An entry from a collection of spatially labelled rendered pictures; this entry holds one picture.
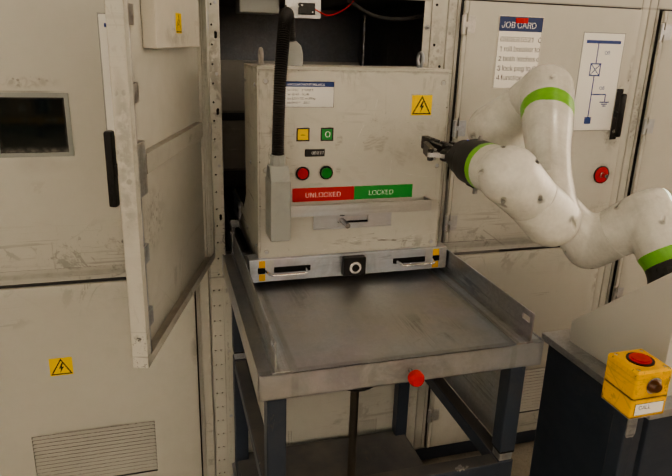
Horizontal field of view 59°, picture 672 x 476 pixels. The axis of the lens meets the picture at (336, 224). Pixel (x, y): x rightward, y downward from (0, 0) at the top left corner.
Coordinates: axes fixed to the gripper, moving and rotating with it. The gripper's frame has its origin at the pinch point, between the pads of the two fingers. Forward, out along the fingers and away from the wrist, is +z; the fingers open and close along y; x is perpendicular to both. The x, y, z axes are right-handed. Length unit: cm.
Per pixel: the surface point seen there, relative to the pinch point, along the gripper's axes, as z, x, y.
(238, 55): 117, 16, -30
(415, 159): 13.4, -6.2, 2.4
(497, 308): -14.6, -36.6, 13.6
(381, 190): 13.2, -14.1, -6.5
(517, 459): 32, -123, 59
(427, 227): 13.4, -24.9, 7.2
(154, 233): -3, -17, -63
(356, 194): 13.2, -14.9, -13.3
